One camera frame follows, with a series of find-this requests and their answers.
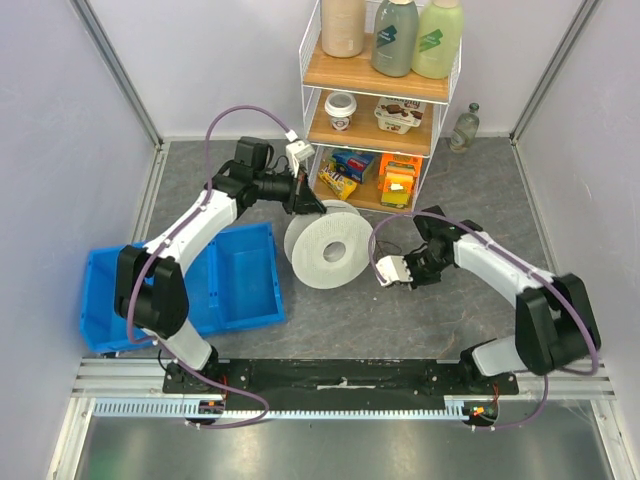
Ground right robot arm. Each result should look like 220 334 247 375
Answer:
403 206 601 394

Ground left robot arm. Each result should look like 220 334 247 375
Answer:
114 137 326 393

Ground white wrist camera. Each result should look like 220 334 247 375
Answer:
375 255 413 287
285 130 315 177

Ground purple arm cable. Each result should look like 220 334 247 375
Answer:
367 212 601 431
124 104 301 430

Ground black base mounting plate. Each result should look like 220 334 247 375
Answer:
162 357 521 411

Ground grey green bottle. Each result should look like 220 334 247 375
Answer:
371 0 419 78

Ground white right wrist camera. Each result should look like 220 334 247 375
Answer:
375 255 413 287

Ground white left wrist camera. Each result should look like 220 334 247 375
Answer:
285 130 315 177

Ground chocolate dessert tub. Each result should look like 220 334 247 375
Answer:
374 97 427 135

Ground grey slotted cable duct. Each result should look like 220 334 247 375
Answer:
93 398 469 420

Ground blue snack box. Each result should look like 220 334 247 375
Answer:
329 149 377 184

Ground yellow candy bag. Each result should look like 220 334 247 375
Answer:
318 165 357 201

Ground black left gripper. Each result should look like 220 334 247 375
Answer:
253 163 325 216

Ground left aluminium frame post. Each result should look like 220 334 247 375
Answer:
70 0 164 149

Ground white yogurt cup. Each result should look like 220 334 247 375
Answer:
324 91 357 131

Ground orange snack box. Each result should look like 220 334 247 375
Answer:
378 153 423 209

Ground beige bottle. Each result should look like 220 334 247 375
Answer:
321 0 366 58

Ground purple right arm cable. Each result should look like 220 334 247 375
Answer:
367 212 601 431

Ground aluminium frame post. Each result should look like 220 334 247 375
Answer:
70 0 164 149
509 0 602 146

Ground light green bottle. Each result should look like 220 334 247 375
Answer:
412 0 464 79

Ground blue plastic compartment bin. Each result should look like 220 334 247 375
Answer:
79 222 286 354

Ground white wire shelf rack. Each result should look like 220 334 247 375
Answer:
298 1 463 213

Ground clear glass bottle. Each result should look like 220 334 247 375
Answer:
449 102 480 153

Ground right aluminium frame post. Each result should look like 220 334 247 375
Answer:
509 0 602 146

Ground grey plastic cable spool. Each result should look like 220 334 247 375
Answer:
284 200 373 290

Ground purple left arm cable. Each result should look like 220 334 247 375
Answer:
124 104 301 430

